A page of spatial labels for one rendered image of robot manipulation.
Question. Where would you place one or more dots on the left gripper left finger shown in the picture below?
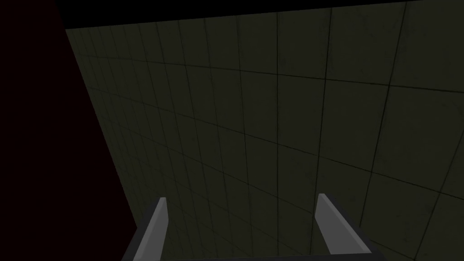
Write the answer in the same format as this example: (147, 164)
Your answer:
(152, 233)

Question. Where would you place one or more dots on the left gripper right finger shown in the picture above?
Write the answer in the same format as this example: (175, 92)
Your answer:
(337, 232)

